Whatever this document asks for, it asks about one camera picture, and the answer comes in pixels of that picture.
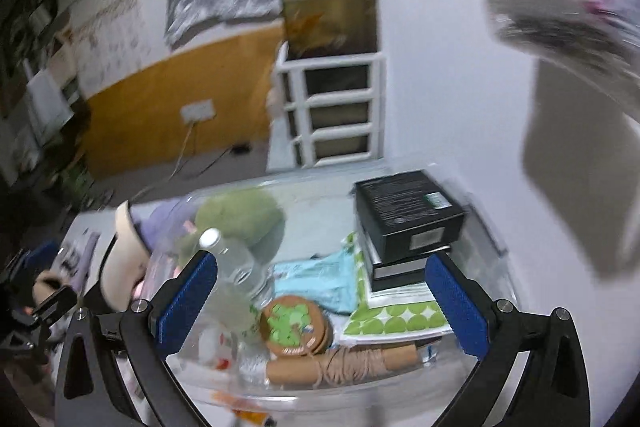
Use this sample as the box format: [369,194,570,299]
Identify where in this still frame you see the fish tank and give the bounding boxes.
[282,0,378,60]

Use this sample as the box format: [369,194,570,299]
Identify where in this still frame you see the orange hand cream tube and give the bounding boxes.
[212,391,278,427]

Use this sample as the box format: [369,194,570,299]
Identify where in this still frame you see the green dotted white packet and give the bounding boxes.
[340,232,452,345]

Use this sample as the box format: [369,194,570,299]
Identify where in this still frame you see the white wall power strip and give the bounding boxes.
[180,100,216,124]

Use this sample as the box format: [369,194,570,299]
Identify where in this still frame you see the clear plastic storage bin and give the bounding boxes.
[98,166,516,408]

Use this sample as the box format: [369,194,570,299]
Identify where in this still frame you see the cardboard tube with twine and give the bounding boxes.
[266,343,421,388]

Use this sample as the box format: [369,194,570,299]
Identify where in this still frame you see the light blue plastic packet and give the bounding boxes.
[272,251,358,315]

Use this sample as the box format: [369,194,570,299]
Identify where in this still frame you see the white drawer shelf unit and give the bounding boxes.
[266,42,386,172]

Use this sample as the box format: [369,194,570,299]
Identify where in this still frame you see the purple fluffy cloth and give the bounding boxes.
[131,199,186,253]

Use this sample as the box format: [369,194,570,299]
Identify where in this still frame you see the green fluffy hat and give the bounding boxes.
[174,188,286,265]

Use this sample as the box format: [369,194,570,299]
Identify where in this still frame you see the black product box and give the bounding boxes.
[354,170,466,265]

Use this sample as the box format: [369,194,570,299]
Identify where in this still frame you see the clear plastic water bottle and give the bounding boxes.
[198,228,274,343]

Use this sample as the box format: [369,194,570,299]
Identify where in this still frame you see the beige black sun visor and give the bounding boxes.
[99,202,151,311]

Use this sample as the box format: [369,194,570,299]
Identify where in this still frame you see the pink bunny hand mirror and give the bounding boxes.
[132,220,198,300]

